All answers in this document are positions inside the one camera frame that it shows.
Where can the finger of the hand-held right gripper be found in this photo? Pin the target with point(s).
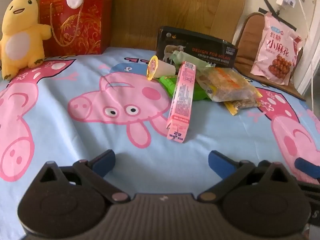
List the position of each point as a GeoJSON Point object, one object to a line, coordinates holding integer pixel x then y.
{"type": "Point", "coordinates": [306, 167]}

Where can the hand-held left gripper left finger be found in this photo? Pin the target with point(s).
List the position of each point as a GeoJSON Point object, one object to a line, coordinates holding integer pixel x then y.
{"type": "Point", "coordinates": [103, 162]}

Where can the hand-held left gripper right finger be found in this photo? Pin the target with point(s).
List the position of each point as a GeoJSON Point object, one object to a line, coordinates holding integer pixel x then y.
{"type": "Point", "coordinates": [220, 163]}

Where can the clear snack packet yellow edge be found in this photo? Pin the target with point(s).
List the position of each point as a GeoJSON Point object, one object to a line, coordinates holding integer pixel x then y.
{"type": "Point", "coordinates": [242, 104]}

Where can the long pink snack box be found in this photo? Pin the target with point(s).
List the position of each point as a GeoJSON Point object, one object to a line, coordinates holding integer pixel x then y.
{"type": "Point", "coordinates": [181, 100]}

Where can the green snack packet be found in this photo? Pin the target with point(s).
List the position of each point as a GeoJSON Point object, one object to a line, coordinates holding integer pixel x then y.
{"type": "Point", "coordinates": [167, 83]}

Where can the jelly cup with yellow lid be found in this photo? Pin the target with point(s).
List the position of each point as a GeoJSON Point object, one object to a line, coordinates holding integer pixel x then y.
{"type": "Point", "coordinates": [162, 70]}

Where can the black cardboard box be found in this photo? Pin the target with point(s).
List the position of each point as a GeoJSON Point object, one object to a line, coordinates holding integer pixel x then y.
{"type": "Point", "coordinates": [200, 47]}

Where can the printed cartoon bed sheet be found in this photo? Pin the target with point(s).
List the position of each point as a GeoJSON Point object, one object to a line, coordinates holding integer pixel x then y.
{"type": "Point", "coordinates": [75, 135]}

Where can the pale green plastic bag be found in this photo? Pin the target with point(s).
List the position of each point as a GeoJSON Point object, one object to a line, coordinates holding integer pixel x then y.
{"type": "Point", "coordinates": [195, 61]}

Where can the large pink snack bag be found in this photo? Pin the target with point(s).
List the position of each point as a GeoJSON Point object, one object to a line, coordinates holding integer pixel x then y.
{"type": "Point", "coordinates": [272, 47]}

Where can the brown seat cushion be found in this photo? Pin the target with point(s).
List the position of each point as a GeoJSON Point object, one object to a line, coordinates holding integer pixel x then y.
{"type": "Point", "coordinates": [247, 42]}

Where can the red gift box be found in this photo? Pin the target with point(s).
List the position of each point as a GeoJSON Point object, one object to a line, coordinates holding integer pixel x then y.
{"type": "Point", "coordinates": [85, 25]}

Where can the black tape strip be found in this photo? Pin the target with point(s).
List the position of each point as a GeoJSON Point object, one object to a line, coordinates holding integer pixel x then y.
{"type": "Point", "coordinates": [287, 23]}
{"type": "Point", "coordinates": [263, 10]}

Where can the yellow plush toy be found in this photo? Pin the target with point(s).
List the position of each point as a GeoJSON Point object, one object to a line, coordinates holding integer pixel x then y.
{"type": "Point", "coordinates": [20, 37]}

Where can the wooden board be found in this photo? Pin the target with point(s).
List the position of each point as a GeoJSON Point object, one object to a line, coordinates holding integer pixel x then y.
{"type": "Point", "coordinates": [162, 5]}

